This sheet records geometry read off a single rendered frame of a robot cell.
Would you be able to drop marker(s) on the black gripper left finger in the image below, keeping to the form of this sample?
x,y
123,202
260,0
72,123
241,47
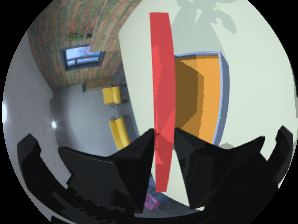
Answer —
x,y
128,170

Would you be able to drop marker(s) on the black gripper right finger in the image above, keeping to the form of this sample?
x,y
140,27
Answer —
x,y
205,166

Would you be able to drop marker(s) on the red rectangular lid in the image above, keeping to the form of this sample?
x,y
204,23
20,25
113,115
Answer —
x,y
164,75

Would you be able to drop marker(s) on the blue open box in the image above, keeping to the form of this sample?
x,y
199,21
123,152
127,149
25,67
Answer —
x,y
202,94

